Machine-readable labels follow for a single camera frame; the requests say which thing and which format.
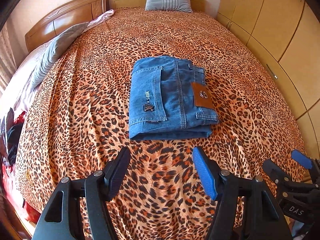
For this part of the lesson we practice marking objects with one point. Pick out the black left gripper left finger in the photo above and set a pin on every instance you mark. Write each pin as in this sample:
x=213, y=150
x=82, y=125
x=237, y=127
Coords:
x=61, y=217

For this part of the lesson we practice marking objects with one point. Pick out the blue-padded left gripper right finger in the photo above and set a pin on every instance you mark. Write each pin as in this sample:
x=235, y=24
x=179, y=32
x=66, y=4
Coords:
x=246, y=208

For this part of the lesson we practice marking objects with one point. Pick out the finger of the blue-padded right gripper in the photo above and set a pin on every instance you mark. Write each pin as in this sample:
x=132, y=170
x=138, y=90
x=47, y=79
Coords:
x=312, y=165

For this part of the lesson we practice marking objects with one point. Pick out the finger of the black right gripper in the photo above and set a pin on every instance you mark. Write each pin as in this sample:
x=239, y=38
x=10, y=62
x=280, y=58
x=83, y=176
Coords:
x=277, y=175

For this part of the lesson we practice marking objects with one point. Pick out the blue denim jeans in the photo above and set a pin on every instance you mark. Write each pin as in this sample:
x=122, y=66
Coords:
x=169, y=100

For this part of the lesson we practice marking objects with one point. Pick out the leopard print bed cover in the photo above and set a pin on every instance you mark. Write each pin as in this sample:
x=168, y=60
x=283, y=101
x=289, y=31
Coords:
x=79, y=120

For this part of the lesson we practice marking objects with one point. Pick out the pile of red black clothes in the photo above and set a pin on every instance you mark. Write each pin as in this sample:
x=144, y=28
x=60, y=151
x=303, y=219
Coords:
x=11, y=128

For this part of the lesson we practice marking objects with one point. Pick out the pink quilt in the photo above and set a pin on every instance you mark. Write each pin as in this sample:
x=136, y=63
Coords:
x=18, y=88

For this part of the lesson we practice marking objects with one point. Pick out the yellow wooden wardrobe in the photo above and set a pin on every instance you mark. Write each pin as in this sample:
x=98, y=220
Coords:
x=284, y=37

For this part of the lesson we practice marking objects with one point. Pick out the large grey pillow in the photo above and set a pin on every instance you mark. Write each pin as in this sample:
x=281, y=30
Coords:
x=54, y=51

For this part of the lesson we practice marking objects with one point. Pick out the floral curtain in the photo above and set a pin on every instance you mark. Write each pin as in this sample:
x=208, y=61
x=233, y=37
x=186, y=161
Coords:
x=8, y=64

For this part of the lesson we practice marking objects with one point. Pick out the light wooden low headboard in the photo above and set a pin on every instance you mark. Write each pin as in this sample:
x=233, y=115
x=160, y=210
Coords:
x=196, y=5

